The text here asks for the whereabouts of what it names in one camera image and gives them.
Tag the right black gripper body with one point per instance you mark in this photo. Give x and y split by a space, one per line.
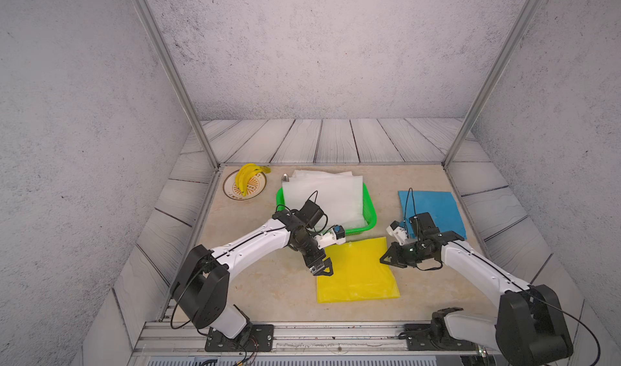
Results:
409 253

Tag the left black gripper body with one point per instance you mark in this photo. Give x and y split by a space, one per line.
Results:
312 253

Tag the yellow raincoat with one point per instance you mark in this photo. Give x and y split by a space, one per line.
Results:
358 274

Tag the white raincoat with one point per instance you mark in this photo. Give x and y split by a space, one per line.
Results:
339 195

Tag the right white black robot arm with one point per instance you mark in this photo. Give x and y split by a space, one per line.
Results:
530 325

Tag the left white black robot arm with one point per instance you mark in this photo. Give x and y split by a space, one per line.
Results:
201 286

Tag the green plastic basket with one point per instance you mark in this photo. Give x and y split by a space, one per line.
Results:
368 212

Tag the blue folded raincoat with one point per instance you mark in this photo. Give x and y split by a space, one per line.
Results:
440 205

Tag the round patterned plate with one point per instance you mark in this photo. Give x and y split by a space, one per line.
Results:
255 186

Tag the yellow banana bunch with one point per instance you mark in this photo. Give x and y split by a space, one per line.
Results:
246 173

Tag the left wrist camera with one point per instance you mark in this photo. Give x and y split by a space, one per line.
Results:
334 236

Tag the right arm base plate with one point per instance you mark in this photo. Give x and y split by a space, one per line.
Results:
425 337

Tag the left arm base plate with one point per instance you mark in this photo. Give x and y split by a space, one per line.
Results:
253 338

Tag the aluminium front rail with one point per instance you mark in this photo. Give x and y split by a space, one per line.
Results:
299 343

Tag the right aluminium frame post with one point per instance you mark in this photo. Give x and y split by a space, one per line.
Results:
517 31

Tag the aluminium frame post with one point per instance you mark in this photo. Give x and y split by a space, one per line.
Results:
517 31
156 38

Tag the left aluminium frame post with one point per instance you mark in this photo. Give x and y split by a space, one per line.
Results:
156 38

